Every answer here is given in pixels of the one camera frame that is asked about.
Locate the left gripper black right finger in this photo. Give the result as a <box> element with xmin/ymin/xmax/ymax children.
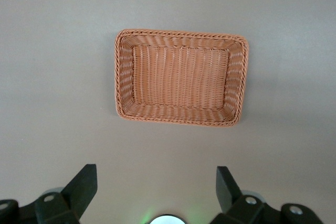
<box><xmin>209</xmin><ymin>166</ymin><xmax>322</xmax><ymax>224</ymax></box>

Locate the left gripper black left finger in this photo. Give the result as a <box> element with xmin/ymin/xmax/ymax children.
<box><xmin>0</xmin><ymin>164</ymin><xmax>98</xmax><ymax>224</ymax></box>

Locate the brown wicker basket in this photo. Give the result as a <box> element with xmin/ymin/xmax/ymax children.
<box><xmin>113</xmin><ymin>28</ymin><xmax>249</xmax><ymax>129</ymax></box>

